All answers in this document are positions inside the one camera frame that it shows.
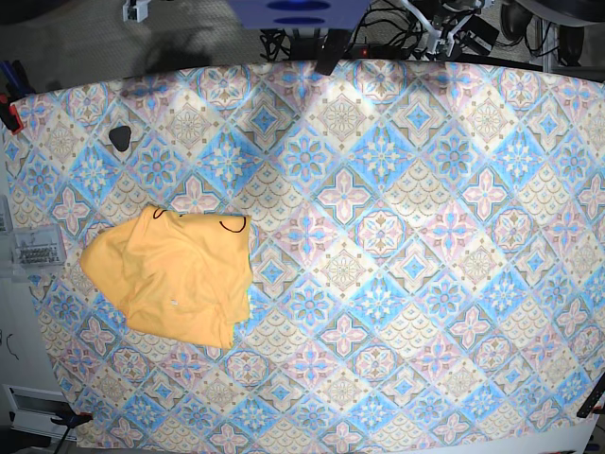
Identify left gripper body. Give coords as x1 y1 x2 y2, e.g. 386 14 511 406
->
401 0 492 56

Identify yellow T-shirt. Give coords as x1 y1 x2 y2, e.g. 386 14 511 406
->
80 206 252 349

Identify white power strip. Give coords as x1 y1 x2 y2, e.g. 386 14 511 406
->
344 44 418 61

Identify patterned blue tablecloth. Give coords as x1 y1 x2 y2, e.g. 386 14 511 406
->
1 60 604 453

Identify black rubber finger pad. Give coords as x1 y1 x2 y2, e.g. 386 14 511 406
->
108 126 131 152

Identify black clamp right edge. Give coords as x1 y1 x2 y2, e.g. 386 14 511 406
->
576 389 604 419

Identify red black clamp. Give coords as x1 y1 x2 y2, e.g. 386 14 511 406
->
0 94 24 134

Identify clear plastic screw box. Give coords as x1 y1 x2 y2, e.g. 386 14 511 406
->
11 224 67 269

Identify orange black bar clamp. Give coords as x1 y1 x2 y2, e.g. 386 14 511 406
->
51 411 93 429

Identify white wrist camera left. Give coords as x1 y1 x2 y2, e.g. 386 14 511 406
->
426 32 456 60

